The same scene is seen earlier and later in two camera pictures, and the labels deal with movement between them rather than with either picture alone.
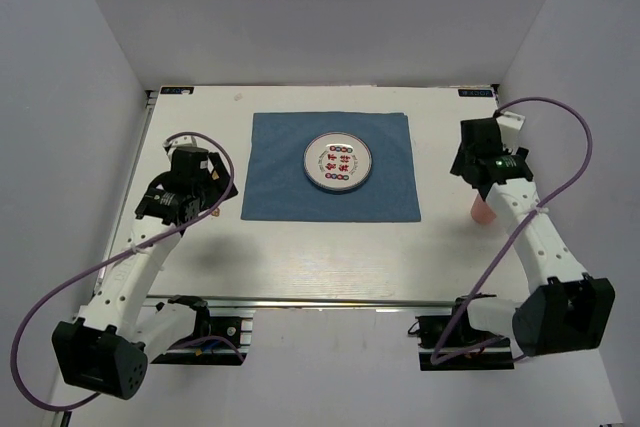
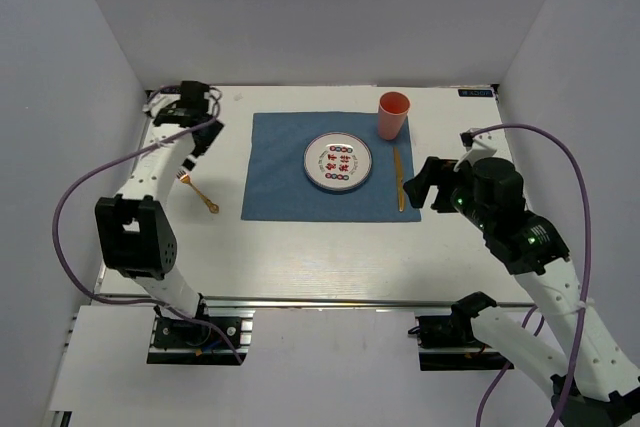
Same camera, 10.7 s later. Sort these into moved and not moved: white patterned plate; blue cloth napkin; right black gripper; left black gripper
Moved: left black gripper; right black gripper
Not moved: blue cloth napkin; white patterned plate
